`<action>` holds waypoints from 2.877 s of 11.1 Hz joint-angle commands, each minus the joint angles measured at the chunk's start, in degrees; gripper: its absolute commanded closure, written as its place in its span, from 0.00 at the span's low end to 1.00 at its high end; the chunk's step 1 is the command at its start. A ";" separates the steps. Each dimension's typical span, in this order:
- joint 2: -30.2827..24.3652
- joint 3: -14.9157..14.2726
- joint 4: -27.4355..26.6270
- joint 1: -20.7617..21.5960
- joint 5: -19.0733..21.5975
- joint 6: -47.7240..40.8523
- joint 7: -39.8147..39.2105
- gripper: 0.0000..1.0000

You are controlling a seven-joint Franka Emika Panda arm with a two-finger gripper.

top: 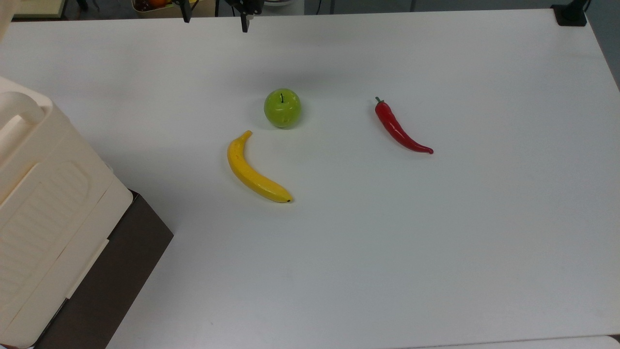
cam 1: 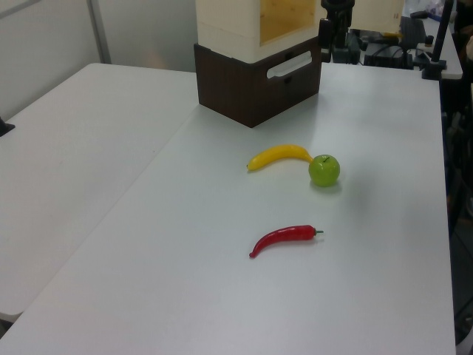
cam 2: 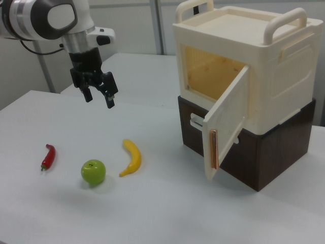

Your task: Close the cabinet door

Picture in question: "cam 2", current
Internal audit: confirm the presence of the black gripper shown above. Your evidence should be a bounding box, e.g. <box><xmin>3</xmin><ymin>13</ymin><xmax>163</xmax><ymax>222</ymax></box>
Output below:
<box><xmin>68</xmin><ymin>47</ymin><xmax>119</xmax><ymax>110</ymax></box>

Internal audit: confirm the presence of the cream cabinet door copper handle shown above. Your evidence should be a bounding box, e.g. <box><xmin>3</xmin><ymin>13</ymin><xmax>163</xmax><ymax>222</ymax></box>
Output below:
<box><xmin>202</xmin><ymin>65</ymin><xmax>250</xmax><ymax>180</ymax></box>

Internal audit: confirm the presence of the yellow banana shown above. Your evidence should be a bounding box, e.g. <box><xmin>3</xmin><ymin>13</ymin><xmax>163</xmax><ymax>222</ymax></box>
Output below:
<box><xmin>119</xmin><ymin>139</ymin><xmax>142</xmax><ymax>177</ymax></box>

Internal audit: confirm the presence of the green apple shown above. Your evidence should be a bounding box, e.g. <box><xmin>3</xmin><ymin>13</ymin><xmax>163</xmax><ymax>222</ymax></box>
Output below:
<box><xmin>81</xmin><ymin>159</ymin><xmax>106</xmax><ymax>186</ymax></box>

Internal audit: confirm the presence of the red chili pepper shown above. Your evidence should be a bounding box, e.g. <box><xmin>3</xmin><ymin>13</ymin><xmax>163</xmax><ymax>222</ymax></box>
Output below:
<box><xmin>40</xmin><ymin>143</ymin><xmax>56</xmax><ymax>171</ymax></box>

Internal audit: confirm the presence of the cream box on top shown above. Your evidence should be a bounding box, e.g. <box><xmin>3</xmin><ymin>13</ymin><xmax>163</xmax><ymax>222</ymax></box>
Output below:
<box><xmin>172</xmin><ymin>0</ymin><xmax>324</xmax><ymax>135</ymax></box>

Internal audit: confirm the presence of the dark brown drawer box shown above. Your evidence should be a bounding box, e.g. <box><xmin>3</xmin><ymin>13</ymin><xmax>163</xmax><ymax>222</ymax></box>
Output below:
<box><xmin>177</xmin><ymin>95</ymin><xmax>317</xmax><ymax>192</ymax></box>

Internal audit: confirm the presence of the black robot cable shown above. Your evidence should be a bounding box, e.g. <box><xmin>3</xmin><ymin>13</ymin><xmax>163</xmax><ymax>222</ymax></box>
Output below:
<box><xmin>19</xmin><ymin>39</ymin><xmax>64</xmax><ymax>56</ymax></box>

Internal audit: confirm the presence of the grey partition post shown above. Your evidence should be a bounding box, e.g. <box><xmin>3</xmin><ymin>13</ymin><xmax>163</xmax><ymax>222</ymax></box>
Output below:
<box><xmin>148</xmin><ymin>0</ymin><xmax>166</xmax><ymax>55</ymax></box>

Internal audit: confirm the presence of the white drawer handle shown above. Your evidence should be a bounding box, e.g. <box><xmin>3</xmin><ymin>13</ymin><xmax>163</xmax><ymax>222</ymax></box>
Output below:
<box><xmin>189</xmin><ymin>113</ymin><xmax>241</xmax><ymax>144</ymax></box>

